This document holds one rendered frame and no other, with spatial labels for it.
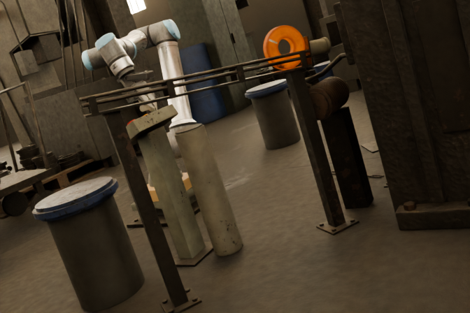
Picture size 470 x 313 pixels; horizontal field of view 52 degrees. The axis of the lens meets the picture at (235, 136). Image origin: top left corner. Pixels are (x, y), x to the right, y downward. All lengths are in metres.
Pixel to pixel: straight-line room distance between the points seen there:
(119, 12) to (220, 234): 3.32
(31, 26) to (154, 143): 5.30
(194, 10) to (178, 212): 3.95
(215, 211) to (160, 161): 0.29
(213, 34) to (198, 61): 0.35
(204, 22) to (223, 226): 3.94
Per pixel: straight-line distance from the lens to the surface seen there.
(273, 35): 1.74
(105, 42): 2.05
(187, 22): 5.75
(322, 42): 1.83
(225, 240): 1.94
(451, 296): 1.42
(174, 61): 2.62
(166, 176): 1.93
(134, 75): 1.99
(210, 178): 1.86
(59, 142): 5.10
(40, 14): 7.23
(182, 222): 1.99
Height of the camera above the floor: 0.78
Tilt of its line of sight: 11 degrees down
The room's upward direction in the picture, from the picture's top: 18 degrees counter-clockwise
